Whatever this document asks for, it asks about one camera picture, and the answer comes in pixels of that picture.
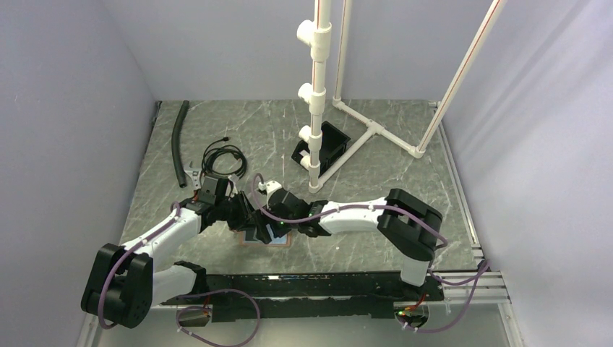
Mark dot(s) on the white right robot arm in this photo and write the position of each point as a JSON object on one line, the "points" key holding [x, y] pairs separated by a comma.
{"points": [[410, 225]]}

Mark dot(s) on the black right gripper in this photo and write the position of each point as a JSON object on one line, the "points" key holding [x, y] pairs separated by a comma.
{"points": [[277, 231]]}

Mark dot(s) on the black card tray box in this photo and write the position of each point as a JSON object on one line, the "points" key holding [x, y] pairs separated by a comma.
{"points": [[334, 145]]}

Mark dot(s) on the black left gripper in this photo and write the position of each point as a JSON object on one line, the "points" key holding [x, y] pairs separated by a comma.
{"points": [[245, 218]]}

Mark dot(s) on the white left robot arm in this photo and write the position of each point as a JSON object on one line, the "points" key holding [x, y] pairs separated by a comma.
{"points": [[124, 282]]}

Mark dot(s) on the white pvc pipe frame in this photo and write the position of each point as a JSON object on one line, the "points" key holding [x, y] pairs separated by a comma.
{"points": [[386, 49]]}

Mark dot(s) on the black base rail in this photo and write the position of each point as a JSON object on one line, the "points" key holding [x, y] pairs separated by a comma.
{"points": [[376, 294]]}

